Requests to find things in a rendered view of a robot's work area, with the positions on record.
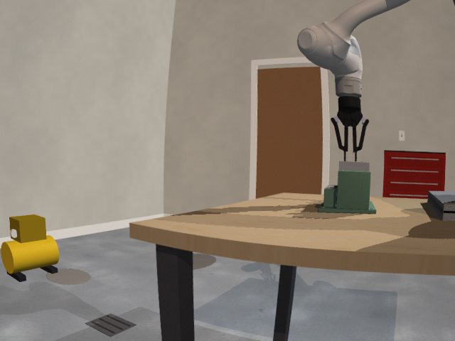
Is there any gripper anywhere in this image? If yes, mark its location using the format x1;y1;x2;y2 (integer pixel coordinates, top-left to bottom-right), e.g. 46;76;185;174
331;96;369;162

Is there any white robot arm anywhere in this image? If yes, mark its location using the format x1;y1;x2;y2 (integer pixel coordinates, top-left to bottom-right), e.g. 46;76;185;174
297;0;410;98

